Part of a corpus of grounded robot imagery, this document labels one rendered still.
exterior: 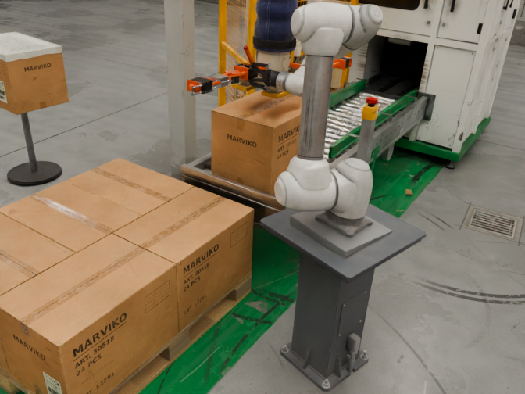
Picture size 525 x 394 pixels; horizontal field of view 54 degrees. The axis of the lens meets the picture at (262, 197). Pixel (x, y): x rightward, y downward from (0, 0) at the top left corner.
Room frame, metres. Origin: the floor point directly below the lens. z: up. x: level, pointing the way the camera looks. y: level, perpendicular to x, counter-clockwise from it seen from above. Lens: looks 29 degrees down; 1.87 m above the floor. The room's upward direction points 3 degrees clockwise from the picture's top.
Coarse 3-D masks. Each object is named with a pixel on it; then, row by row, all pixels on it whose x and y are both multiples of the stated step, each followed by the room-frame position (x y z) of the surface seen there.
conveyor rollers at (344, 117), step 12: (360, 96) 4.31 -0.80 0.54; (372, 96) 4.35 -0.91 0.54; (336, 108) 3.95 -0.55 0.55; (348, 108) 3.98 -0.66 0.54; (360, 108) 4.02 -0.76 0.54; (384, 108) 4.01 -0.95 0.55; (336, 120) 3.65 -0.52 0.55; (348, 120) 3.68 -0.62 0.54; (360, 120) 3.72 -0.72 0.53; (336, 132) 3.44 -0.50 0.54; (348, 132) 3.48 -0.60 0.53; (324, 156) 2.99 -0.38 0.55; (336, 156) 3.03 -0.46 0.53
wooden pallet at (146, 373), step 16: (240, 288) 2.19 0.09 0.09; (224, 304) 2.14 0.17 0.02; (208, 320) 2.01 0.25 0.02; (176, 336) 1.76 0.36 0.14; (192, 336) 1.88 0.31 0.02; (160, 352) 1.67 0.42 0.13; (176, 352) 1.75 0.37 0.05; (0, 368) 1.51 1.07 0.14; (144, 368) 1.67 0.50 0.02; (160, 368) 1.67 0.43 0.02; (0, 384) 1.54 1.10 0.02; (16, 384) 1.46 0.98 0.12; (128, 384) 1.57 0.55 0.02; (144, 384) 1.58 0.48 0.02
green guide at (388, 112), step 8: (408, 96) 4.06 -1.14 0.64; (392, 104) 3.84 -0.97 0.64; (400, 104) 3.97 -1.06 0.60; (384, 112) 3.66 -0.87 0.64; (392, 112) 3.83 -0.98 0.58; (376, 120) 3.54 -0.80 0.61; (384, 120) 3.68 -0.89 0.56; (360, 128) 3.28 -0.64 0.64; (344, 136) 3.12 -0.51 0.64; (352, 136) 3.12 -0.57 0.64; (336, 144) 2.98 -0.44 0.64; (344, 144) 3.09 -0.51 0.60; (336, 152) 3.00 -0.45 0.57
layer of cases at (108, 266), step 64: (64, 192) 2.34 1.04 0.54; (128, 192) 2.38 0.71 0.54; (192, 192) 2.42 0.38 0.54; (0, 256) 1.76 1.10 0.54; (64, 256) 1.78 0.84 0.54; (128, 256) 1.81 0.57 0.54; (192, 256) 1.87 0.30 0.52; (0, 320) 1.46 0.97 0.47; (64, 320) 1.40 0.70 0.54; (128, 320) 1.53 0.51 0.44; (192, 320) 1.86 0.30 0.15; (64, 384) 1.27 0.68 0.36
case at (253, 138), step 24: (264, 96) 2.89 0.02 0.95; (288, 96) 2.92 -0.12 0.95; (216, 120) 2.59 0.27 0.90; (240, 120) 2.51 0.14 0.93; (264, 120) 2.49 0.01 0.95; (288, 120) 2.52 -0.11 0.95; (216, 144) 2.59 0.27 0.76; (240, 144) 2.51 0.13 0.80; (264, 144) 2.43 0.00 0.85; (288, 144) 2.53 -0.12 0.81; (216, 168) 2.59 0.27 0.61; (240, 168) 2.50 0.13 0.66; (264, 168) 2.42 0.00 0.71
